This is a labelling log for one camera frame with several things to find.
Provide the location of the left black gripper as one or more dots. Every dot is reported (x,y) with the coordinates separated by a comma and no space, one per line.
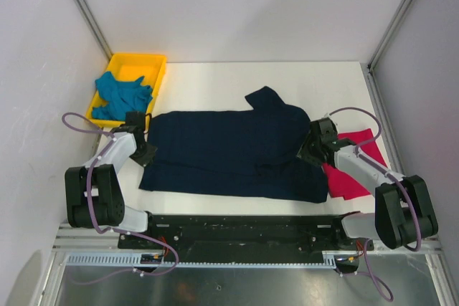
(145,160)

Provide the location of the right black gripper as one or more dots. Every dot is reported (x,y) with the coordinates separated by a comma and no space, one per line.
(304,152)

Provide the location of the navy blue t-shirt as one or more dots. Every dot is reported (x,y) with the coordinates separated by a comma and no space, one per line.
(250,153)

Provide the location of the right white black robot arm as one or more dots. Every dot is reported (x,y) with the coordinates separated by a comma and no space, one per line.
(403,212)

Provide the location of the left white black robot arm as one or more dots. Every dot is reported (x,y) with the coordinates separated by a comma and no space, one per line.
(93,194)

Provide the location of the teal crumpled t-shirt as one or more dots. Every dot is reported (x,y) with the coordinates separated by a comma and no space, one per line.
(120,97)

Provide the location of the folded magenta t-shirt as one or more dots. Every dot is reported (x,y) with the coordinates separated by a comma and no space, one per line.
(343,185)

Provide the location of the yellow plastic bin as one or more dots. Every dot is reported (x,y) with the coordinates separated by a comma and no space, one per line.
(129,67)

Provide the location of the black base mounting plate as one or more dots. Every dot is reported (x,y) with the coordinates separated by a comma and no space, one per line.
(312,232)

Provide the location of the right aluminium frame post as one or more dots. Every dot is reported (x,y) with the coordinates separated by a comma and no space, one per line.
(390,32)

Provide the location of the aluminium frame post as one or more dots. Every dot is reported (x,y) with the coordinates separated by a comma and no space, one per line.
(94,27)
(390,32)

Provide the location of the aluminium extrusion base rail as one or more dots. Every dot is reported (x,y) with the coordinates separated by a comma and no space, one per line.
(69,239)

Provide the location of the left aluminium frame post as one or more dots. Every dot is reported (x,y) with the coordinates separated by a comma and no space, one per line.
(94,27)

